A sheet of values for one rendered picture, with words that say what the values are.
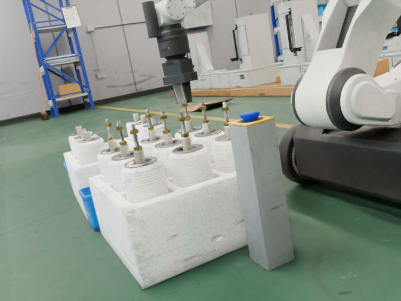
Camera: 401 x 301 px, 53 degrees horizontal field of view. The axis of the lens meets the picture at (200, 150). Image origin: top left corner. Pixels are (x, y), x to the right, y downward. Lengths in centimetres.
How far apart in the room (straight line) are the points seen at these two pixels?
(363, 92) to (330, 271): 38
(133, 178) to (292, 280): 39
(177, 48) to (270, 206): 53
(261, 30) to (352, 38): 343
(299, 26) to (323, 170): 267
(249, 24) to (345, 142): 331
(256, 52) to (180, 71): 321
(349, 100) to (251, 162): 27
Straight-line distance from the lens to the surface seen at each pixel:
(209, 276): 90
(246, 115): 79
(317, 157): 118
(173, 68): 116
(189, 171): 91
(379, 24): 104
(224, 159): 96
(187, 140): 93
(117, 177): 99
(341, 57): 97
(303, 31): 376
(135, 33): 758
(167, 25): 116
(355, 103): 92
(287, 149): 125
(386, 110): 100
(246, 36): 429
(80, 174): 137
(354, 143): 107
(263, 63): 436
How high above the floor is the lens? 45
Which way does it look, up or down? 13 degrees down
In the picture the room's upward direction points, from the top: 10 degrees counter-clockwise
